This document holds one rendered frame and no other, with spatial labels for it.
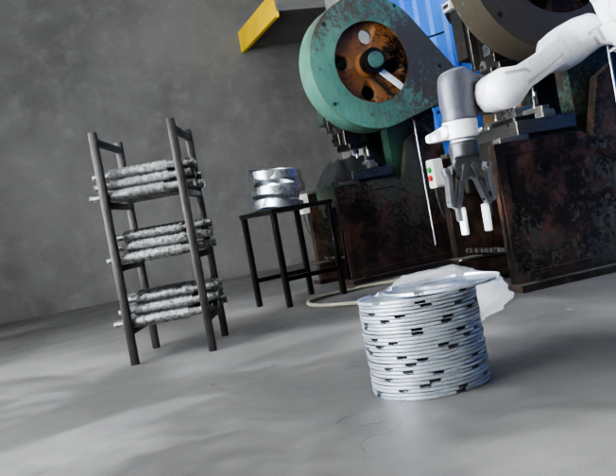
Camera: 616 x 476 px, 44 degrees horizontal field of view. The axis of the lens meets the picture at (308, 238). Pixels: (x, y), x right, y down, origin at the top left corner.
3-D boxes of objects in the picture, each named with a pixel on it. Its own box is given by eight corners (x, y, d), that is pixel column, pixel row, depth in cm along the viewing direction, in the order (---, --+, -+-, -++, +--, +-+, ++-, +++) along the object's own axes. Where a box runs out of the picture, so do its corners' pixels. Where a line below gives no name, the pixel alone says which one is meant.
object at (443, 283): (478, 288, 171) (478, 285, 171) (364, 301, 186) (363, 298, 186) (514, 269, 196) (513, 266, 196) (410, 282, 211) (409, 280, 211)
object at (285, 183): (288, 308, 415) (262, 163, 413) (251, 307, 454) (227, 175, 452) (349, 293, 436) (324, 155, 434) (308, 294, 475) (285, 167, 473)
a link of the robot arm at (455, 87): (517, 110, 192) (499, 116, 202) (508, 57, 191) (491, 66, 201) (449, 120, 188) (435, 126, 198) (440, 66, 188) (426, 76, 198)
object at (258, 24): (275, 16, 691) (269, -13, 691) (241, 53, 809) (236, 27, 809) (367, 8, 721) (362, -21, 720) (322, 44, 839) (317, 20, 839)
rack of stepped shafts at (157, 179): (227, 348, 308) (183, 115, 306) (115, 368, 309) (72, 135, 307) (238, 332, 351) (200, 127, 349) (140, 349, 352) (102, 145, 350)
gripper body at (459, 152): (454, 141, 189) (460, 178, 189) (485, 137, 191) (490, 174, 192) (440, 145, 196) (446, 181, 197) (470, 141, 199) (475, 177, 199)
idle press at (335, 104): (352, 290, 449) (299, -5, 445) (293, 287, 541) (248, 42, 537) (558, 244, 507) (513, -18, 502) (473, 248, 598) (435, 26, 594)
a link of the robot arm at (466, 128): (483, 114, 191) (487, 136, 191) (459, 123, 203) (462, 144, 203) (437, 121, 187) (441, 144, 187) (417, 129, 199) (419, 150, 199)
